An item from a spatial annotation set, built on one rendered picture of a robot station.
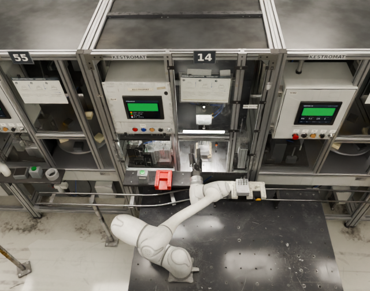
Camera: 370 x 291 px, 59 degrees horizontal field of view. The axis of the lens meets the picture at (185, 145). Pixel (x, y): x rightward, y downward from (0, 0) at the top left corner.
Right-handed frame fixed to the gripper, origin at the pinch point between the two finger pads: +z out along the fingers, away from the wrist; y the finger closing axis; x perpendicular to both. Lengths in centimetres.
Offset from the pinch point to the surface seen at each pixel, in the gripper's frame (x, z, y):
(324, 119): -86, 6, -17
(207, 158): 8.7, 7.5, -36.2
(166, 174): 35.8, -6.8, -15.8
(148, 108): 8.1, 15.8, 44.0
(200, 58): -38, 26, 57
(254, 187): -22, -18, -56
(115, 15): 13, 72, 74
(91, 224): 157, -26, -53
